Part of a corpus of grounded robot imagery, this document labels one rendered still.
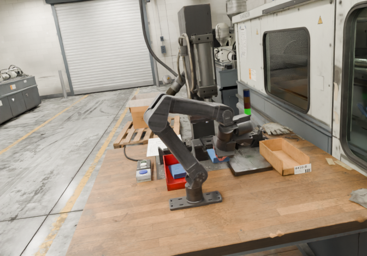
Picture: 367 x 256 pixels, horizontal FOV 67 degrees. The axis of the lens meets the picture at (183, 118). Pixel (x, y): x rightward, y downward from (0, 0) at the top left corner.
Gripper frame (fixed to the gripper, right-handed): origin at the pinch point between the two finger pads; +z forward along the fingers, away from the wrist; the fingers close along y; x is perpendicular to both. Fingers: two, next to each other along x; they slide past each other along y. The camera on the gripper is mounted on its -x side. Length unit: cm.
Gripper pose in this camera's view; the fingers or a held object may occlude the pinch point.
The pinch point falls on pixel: (220, 158)
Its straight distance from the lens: 118.3
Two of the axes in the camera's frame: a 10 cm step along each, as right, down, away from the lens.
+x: -9.9, 1.0, -1.0
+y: -1.4, -7.1, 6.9
